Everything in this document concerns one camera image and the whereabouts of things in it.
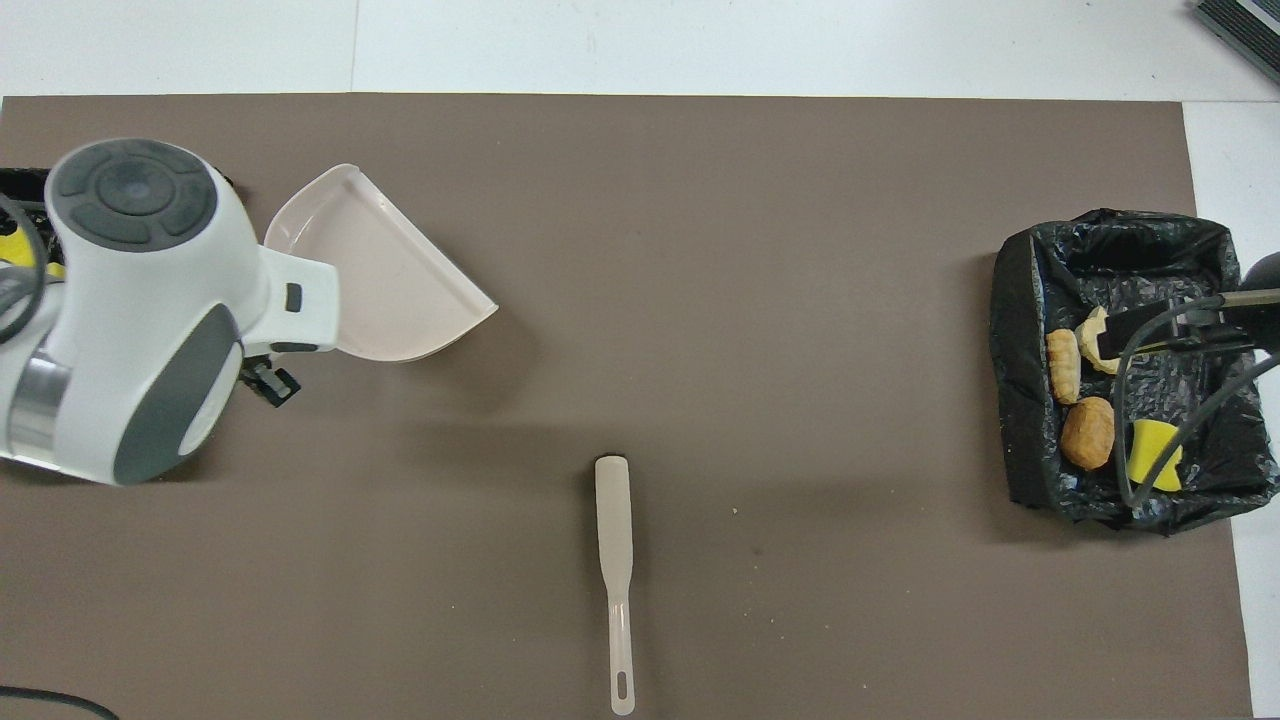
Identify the pale bread chunk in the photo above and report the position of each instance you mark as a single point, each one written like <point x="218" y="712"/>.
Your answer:
<point x="1088" y="335"/>

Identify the ridged pale bread piece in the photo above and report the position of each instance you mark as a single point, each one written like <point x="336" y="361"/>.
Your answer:
<point x="1063" y="365"/>

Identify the beige hand brush black bristles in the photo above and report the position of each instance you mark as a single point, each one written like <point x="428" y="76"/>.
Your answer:
<point x="612" y="510"/>

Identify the beige plastic dustpan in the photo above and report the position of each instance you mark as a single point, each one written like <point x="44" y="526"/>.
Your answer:
<point x="380" y="270"/>

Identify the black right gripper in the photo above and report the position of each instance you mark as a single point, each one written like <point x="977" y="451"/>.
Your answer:
<point x="1262" y="310"/>

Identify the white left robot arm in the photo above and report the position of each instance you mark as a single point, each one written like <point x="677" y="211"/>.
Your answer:
<point x="150" y="300"/>

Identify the brown table mat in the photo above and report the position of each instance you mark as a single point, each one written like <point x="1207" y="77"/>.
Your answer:
<point x="700" y="250"/>

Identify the dark grey ridged device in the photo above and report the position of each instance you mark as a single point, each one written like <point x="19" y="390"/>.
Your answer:
<point x="1245" y="25"/>

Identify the yellow sponge chunk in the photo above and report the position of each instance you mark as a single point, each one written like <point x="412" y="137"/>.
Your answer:
<point x="1150" y="450"/>

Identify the brown bread roll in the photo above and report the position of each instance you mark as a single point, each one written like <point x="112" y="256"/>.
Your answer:
<point x="1088" y="432"/>

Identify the black bag lined bin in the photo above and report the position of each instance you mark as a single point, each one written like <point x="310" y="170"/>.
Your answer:
<point x="20" y="185"/>
<point x="1150" y="260"/>

